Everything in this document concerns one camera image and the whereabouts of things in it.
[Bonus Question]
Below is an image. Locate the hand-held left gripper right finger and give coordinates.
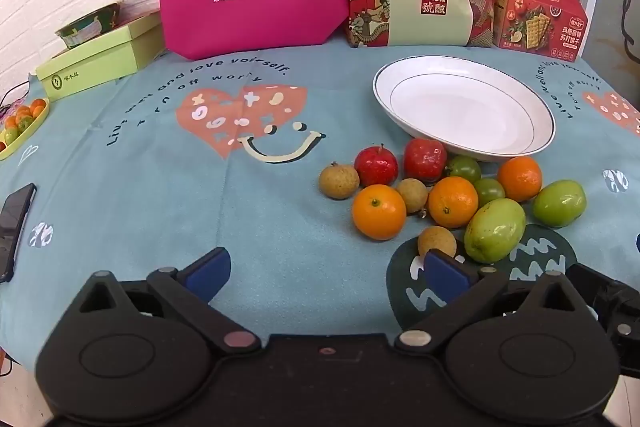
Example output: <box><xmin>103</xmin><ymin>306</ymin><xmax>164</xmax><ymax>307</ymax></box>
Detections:
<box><xmin>394</xmin><ymin>249</ymin><xmax>598</xmax><ymax>354</ymax></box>

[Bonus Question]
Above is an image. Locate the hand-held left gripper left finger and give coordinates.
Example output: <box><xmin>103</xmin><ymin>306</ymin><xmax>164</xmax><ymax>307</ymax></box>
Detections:
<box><xmin>75</xmin><ymin>247</ymin><xmax>262</xmax><ymax>355</ymax></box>

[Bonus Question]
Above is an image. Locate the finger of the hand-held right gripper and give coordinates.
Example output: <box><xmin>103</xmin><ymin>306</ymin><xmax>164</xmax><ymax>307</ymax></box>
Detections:
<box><xmin>597</xmin><ymin>299</ymin><xmax>640</xmax><ymax>378</ymax></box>
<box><xmin>567</xmin><ymin>263</ymin><xmax>640</xmax><ymax>308</ymax></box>

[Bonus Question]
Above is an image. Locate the brown longan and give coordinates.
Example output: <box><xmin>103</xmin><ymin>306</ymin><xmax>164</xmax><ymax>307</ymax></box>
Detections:
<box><xmin>319</xmin><ymin>162</ymin><xmax>361</xmax><ymax>200</ymax></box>
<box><xmin>417</xmin><ymin>227</ymin><xmax>457</xmax><ymax>259</ymax></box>
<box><xmin>395</xmin><ymin>178</ymin><xmax>430</xmax><ymax>214</ymax></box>

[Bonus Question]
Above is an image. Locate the large green jujube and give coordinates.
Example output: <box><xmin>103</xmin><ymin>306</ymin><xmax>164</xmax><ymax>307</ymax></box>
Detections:
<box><xmin>464</xmin><ymin>198</ymin><xmax>527</xmax><ymax>264</ymax></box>

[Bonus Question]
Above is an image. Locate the orange tangerine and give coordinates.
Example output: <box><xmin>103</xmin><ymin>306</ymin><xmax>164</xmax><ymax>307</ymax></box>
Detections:
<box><xmin>351</xmin><ymin>184</ymin><xmax>407</xmax><ymax>241</ymax></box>
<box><xmin>497</xmin><ymin>156</ymin><xmax>544</xmax><ymax>204</ymax></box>
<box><xmin>428</xmin><ymin>176</ymin><xmax>480</xmax><ymax>229</ymax></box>

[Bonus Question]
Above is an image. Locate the small green tomato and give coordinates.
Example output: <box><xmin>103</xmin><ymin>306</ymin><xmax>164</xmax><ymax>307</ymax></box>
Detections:
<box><xmin>446</xmin><ymin>155</ymin><xmax>482</xmax><ymax>182</ymax></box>
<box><xmin>472</xmin><ymin>178</ymin><xmax>507</xmax><ymax>208</ymax></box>

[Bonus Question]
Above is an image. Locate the white plate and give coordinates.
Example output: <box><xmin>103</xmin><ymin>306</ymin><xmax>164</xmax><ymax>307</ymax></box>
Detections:
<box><xmin>372</xmin><ymin>55</ymin><xmax>557</xmax><ymax>164</ymax></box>

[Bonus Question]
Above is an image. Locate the printed teal tablecloth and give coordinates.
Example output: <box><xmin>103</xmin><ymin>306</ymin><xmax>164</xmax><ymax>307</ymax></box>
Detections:
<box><xmin>0</xmin><ymin>42</ymin><xmax>640</xmax><ymax>358</ymax></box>

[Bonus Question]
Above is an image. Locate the glossy red fruit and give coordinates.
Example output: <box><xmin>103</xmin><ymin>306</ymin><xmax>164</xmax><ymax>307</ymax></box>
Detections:
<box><xmin>403</xmin><ymin>138</ymin><xmax>448</xmax><ymax>184</ymax></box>

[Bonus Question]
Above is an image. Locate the small red apple with stem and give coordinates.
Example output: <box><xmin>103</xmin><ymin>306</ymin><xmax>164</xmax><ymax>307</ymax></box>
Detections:
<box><xmin>354</xmin><ymin>144</ymin><xmax>400</xmax><ymax>188</ymax></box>

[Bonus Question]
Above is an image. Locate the black phone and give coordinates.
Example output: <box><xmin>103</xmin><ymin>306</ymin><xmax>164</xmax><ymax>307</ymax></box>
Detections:
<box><xmin>0</xmin><ymin>183</ymin><xmax>38</xmax><ymax>284</ymax></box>

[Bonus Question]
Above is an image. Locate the yellow-green fruit tray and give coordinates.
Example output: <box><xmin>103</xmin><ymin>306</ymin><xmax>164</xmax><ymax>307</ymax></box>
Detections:
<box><xmin>0</xmin><ymin>98</ymin><xmax>51</xmax><ymax>160</ymax></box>

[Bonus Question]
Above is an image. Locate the light green cardboard box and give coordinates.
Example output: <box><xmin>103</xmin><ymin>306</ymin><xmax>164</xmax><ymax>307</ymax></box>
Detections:
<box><xmin>35</xmin><ymin>12</ymin><xmax>163</xmax><ymax>102</ymax></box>

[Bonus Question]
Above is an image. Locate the red cracker box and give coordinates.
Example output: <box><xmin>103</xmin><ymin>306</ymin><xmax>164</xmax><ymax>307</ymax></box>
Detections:
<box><xmin>492</xmin><ymin>0</ymin><xmax>588</xmax><ymax>62</ymax></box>

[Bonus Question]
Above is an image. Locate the green patterned bowl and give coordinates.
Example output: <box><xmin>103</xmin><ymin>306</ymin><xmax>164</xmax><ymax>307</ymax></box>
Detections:
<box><xmin>54</xmin><ymin>0</ymin><xmax>126</xmax><ymax>50</ymax></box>

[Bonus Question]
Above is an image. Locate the thin black cable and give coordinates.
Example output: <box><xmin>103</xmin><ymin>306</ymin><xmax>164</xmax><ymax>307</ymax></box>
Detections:
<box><xmin>0</xmin><ymin>79</ymin><xmax>33</xmax><ymax>108</ymax></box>

